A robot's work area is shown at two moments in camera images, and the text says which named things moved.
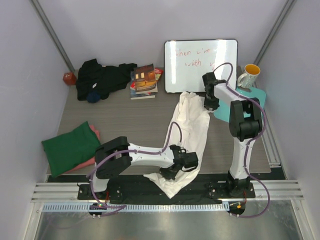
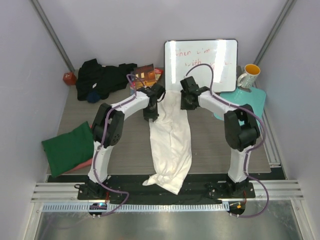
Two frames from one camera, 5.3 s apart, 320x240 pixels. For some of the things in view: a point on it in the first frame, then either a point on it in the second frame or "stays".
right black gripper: (208, 105) -> (183, 106)
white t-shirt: (190, 131) -> (171, 151)
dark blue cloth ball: (93, 97) stays
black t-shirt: (93, 76) stays
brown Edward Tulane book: (145, 80) stays
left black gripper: (170, 175) -> (154, 115)
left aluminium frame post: (53, 35) stays
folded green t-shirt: (71, 150) stays
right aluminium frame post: (286, 9) stays
